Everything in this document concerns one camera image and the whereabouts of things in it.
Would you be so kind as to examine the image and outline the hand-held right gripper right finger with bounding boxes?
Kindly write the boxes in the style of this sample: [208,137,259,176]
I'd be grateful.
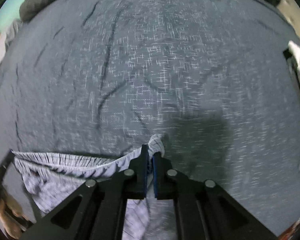
[152,152,278,240]

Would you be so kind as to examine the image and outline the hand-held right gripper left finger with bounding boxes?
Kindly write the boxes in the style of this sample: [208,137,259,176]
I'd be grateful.
[20,144,150,240]

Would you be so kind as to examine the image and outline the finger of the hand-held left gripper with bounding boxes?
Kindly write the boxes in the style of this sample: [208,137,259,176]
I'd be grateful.
[0,150,17,210]

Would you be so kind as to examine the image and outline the blue plaid boxer shorts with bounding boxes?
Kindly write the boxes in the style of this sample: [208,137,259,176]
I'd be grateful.
[11,134,178,240]

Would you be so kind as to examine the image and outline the beige floral cloth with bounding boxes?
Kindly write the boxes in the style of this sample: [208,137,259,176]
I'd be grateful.
[0,190,30,239]

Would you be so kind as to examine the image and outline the light grey blanket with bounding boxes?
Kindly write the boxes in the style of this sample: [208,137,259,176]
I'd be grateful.
[0,20,23,73]

